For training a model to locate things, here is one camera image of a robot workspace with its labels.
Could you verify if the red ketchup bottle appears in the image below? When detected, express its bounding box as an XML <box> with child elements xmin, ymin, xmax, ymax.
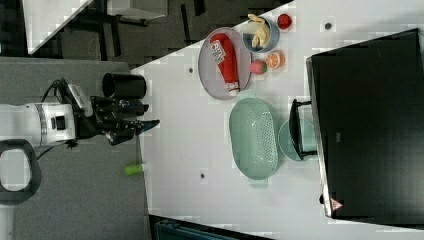
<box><xmin>209</xmin><ymin>33</ymin><xmax>240</xmax><ymax>96</ymax></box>

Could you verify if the small mint green plate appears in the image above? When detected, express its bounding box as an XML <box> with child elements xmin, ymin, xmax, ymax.
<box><xmin>278</xmin><ymin>119</ymin><xmax>317</xmax><ymax>161</ymax></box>

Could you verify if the pink strawberry toy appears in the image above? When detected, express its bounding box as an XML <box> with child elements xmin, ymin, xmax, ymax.
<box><xmin>249</xmin><ymin>60</ymin><xmax>267</xmax><ymax>75</ymax></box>

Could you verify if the green marker pen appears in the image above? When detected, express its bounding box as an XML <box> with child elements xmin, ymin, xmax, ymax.
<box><xmin>124</xmin><ymin>164</ymin><xmax>146</xmax><ymax>176</ymax></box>

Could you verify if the orange slice toy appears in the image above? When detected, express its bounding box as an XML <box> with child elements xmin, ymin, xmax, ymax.
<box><xmin>266</xmin><ymin>51</ymin><xmax>285</xmax><ymax>70</ymax></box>

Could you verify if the black cylindrical cup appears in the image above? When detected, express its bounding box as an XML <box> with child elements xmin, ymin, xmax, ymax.
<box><xmin>102</xmin><ymin>73</ymin><xmax>147</xmax><ymax>99</ymax></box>

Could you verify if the blue grey bowl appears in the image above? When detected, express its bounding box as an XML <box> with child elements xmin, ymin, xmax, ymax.
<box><xmin>241</xmin><ymin>17</ymin><xmax>280</xmax><ymax>53</ymax></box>

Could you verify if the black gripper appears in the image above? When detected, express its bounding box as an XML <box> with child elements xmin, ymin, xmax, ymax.
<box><xmin>76</xmin><ymin>96</ymin><xmax>160</xmax><ymax>146</ymax></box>

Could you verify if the grey round plate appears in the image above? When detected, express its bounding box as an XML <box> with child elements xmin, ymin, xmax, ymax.
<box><xmin>198</xmin><ymin>27</ymin><xmax>252</xmax><ymax>100</ymax></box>

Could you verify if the mint green oval strainer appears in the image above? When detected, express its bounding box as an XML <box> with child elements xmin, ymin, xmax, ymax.
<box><xmin>229</xmin><ymin>90</ymin><xmax>279</xmax><ymax>188</ymax></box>

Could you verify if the peeled banana toy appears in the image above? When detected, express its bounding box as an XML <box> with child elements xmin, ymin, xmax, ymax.
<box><xmin>248</xmin><ymin>14</ymin><xmax>270</xmax><ymax>48</ymax></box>

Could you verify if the black toaster oven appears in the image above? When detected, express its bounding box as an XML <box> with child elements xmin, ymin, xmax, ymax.
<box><xmin>289</xmin><ymin>29</ymin><xmax>424</xmax><ymax>228</ymax></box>

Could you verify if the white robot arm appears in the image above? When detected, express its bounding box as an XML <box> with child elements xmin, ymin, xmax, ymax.
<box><xmin>1</xmin><ymin>96</ymin><xmax>159</xmax><ymax>148</ymax></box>

